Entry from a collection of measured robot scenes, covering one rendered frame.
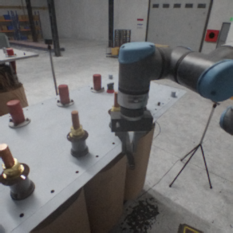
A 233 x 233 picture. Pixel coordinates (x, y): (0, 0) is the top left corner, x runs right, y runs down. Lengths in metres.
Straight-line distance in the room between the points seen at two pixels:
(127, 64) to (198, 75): 0.16
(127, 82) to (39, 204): 0.49
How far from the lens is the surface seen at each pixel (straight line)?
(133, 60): 0.40
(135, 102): 0.44
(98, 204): 1.34
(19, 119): 1.04
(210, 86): 0.37
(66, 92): 1.14
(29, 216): 0.64
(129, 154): 0.58
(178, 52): 0.46
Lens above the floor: 1.89
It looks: 31 degrees down
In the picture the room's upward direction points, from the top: 1 degrees clockwise
